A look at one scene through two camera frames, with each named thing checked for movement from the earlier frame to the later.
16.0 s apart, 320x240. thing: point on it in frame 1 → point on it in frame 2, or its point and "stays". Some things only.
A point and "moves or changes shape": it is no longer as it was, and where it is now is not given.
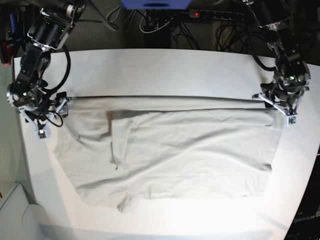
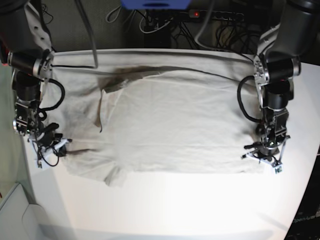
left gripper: [37, 113] → [46, 136]
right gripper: [287, 102] → [268, 150]
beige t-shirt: [123, 148] moves or changes shape
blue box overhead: [156, 4] stays
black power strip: [216, 15] stays
